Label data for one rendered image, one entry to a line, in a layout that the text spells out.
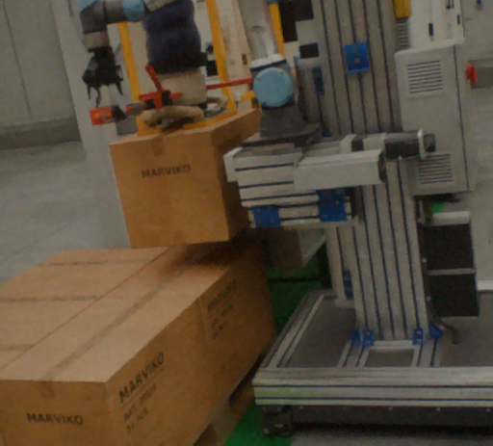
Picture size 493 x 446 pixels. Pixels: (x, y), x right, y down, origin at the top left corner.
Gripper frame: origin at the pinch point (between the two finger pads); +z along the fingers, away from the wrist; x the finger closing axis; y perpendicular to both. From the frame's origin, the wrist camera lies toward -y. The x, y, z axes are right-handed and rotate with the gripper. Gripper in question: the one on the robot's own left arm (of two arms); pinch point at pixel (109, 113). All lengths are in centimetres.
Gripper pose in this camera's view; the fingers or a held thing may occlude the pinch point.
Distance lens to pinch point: 236.3
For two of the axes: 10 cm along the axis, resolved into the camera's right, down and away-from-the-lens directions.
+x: -9.4, 0.8, 3.3
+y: 3.0, -2.7, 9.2
